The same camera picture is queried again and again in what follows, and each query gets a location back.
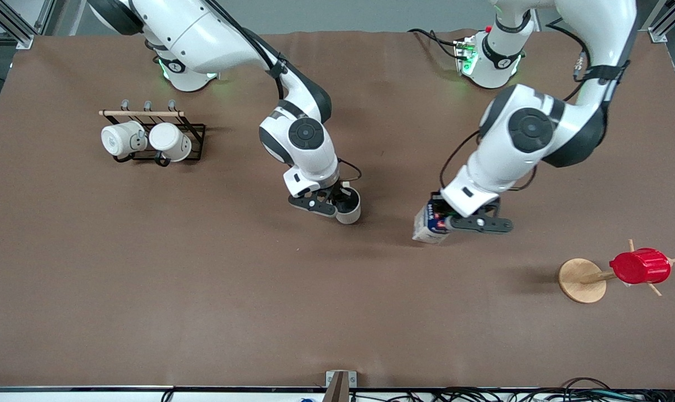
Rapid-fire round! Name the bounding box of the blue white milk carton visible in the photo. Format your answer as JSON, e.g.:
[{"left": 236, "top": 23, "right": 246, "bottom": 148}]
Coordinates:
[{"left": 411, "top": 202, "right": 451, "bottom": 245}]

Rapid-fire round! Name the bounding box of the aluminium frame profile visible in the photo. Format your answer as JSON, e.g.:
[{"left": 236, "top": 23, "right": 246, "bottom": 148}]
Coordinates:
[
  {"left": 647, "top": 0, "right": 674, "bottom": 43},
  {"left": 0, "top": 0, "right": 56, "bottom": 50}
]

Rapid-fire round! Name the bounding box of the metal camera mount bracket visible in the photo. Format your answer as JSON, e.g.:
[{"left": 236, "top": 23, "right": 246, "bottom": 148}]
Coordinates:
[{"left": 322, "top": 370, "right": 357, "bottom": 402}]

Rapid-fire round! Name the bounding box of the gray mug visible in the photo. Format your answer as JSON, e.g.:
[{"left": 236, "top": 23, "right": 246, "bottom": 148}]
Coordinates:
[{"left": 334, "top": 186, "right": 362, "bottom": 225}]

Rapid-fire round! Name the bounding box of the black cable bundle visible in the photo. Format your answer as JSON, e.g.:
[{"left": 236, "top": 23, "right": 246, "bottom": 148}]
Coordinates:
[{"left": 159, "top": 377, "right": 675, "bottom": 402}]

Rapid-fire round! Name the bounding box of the black wire mug rack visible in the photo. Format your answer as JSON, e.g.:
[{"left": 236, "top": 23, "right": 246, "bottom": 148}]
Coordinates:
[{"left": 99, "top": 99, "right": 207, "bottom": 167}]

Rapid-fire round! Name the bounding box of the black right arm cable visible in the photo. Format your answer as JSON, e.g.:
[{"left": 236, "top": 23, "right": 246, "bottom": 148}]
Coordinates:
[{"left": 203, "top": 0, "right": 366, "bottom": 184}]

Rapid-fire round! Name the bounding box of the red plastic cup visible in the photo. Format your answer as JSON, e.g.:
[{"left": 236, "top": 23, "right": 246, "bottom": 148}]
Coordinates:
[{"left": 609, "top": 248, "right": 672, "bottom": 285}]

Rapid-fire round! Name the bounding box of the black base cable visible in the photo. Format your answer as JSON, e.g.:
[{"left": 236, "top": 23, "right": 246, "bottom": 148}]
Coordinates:
[{"left": 409, "top": 28, "right": 462, "bottom": 61}]

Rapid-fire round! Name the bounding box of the wooden mug tree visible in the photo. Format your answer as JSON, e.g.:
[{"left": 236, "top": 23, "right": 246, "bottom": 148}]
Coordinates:
[{"left": 558, "top": 239, "right": 675, "bottom": 304}]

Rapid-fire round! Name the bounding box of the white ceramic mug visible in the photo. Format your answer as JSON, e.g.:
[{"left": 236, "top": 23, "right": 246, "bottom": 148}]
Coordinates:
[
  {"left": 149, "top": 122, "right": 193, "bottom": 167},
  {"left": 101, "top": 121, "right": 148, "bottom": 159}
]

